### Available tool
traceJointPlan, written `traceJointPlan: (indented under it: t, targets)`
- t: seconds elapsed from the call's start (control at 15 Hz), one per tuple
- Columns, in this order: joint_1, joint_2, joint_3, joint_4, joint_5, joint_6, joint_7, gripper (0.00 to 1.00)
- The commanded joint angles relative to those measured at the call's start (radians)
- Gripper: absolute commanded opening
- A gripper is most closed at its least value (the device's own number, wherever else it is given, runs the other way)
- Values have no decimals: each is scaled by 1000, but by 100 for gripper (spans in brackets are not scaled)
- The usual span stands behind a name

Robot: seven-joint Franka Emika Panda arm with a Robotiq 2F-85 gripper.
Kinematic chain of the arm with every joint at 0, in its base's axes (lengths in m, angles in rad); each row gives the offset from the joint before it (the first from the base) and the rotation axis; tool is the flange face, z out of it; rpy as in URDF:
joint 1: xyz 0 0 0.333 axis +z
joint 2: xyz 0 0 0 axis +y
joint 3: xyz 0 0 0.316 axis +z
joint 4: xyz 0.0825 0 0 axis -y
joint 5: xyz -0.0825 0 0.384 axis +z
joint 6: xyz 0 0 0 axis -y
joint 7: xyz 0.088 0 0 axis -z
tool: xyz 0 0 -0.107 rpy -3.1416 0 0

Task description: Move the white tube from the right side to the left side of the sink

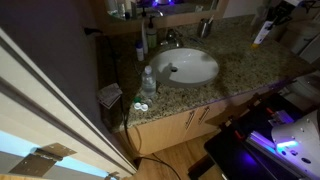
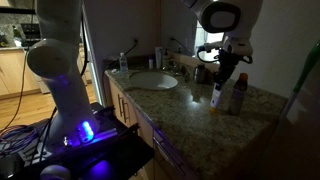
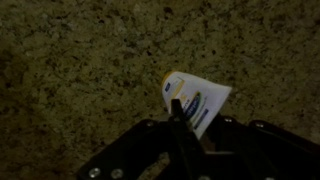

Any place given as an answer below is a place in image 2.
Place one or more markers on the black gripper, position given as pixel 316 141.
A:
pixel 229 61

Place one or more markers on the white tube with yellow cap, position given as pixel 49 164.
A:
pixel 216 98

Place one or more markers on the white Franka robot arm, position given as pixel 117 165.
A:
pixel 66 93

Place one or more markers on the tall slim white tube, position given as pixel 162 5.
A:
pixel 158 58

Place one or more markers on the white oval sink basin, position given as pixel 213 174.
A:
pixel 153 81

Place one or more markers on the dark metal cup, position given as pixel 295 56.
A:
pixel 200 74

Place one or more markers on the brown spray bottle orange cap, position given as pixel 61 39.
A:
pixel 238 95

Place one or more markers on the chrome faucet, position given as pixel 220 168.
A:
pixel 176 68

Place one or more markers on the small white bottle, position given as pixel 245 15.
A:
pixel 151 64

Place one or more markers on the green mop pole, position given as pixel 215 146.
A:
pixel 308 63

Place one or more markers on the light wood vanity cabinet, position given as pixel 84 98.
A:
pixel 133 116

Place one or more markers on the clear plastic water bottle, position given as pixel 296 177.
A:
pixel 123 64

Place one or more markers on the white contact lens case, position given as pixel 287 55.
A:
pixel 115 71

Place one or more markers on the white door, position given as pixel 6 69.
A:
pixel 93 66

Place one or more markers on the black robot cart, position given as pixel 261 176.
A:
pixel 116 156

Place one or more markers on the white kitchen appliance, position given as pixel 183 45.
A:
pixel 41 85

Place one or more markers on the grey round knob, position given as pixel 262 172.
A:
pixel 55 172

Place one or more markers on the dark kitchen appliance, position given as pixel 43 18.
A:
pixel 30 31

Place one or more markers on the light wood kitchen cabinets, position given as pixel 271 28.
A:
pixel 13 71

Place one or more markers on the wood framed wall mirror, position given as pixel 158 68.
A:
pixel 199 38

